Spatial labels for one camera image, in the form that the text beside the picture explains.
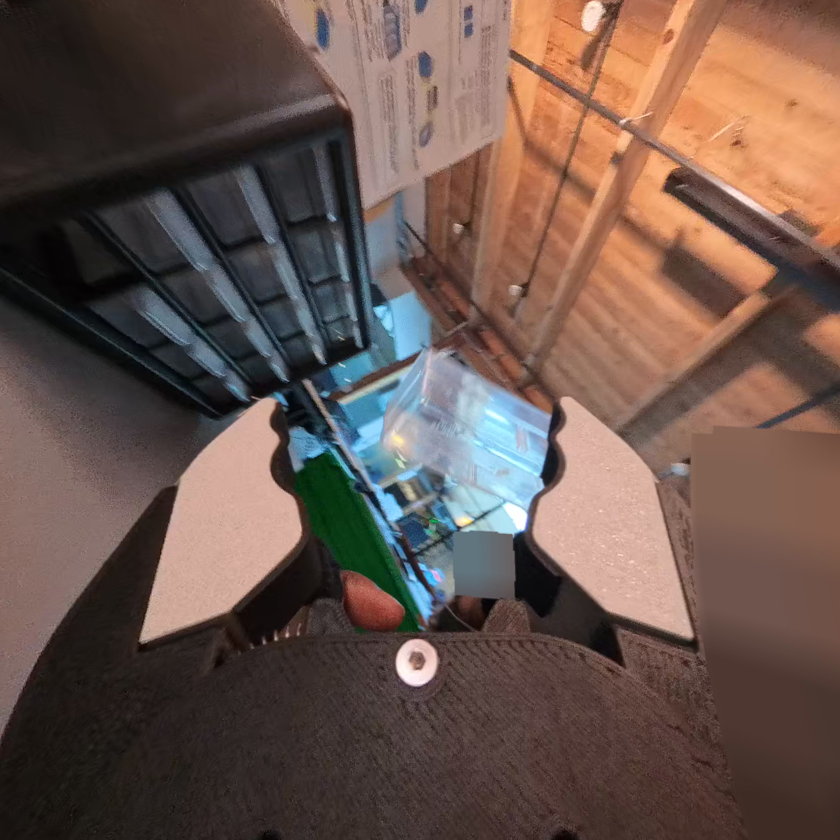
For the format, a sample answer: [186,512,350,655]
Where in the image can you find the clear plastic drawer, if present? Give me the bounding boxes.
[381,346,555,509]

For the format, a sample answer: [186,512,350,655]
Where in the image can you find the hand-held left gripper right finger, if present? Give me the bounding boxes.
[524,395,697,647]

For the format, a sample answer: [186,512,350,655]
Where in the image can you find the rows of clear cabinet drawers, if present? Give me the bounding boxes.
[39,141,365,404]

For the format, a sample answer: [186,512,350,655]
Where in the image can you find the person's left hand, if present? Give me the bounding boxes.
[340,570,406,632]

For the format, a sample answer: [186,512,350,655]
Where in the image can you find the green plastic bin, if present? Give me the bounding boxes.
[292,453,427,631]

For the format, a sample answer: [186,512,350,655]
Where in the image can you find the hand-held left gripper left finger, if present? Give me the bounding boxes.
[138,396,347,649]

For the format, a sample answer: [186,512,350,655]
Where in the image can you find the black drawer cabinet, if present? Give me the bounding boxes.
[0,0,375,421]

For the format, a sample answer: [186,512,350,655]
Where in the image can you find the black metal rail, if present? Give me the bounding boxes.
[663,167,840,290]

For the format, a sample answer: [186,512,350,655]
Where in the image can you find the white instruction poster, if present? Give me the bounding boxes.
[279,0,513,210]

